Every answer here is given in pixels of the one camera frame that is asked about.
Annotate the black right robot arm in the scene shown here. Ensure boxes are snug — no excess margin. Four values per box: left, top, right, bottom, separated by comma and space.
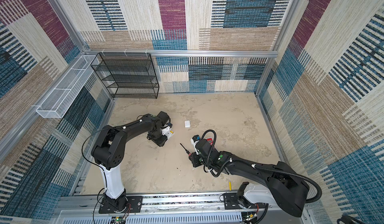
189, 135, 323, 218

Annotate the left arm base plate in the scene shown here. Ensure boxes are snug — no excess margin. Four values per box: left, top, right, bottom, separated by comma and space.
98, 195, 143, 214

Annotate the white mesh wall basket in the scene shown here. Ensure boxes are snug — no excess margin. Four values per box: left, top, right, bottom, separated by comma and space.
36, 55, 96, 119

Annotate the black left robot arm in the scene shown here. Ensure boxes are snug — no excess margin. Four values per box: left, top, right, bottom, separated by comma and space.
91, 112, 172, 213

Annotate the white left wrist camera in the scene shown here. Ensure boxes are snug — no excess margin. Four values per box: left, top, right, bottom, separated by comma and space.
162, 125, 174, 139

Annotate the white slotted cable duct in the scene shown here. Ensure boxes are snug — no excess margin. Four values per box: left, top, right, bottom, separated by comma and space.
57, 212, 243, 224

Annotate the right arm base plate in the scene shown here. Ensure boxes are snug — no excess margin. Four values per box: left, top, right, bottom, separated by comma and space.
219, 193, 265, 210

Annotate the red and white remote control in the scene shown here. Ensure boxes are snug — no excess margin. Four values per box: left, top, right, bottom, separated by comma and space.
206, 138, 213, 145

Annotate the black mesh shelf rack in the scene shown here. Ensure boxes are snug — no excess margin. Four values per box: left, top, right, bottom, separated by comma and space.
91, 53, 160, 99

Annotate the pink handled screwdriver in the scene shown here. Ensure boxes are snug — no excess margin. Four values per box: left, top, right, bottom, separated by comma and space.
180, 143, 191, 156

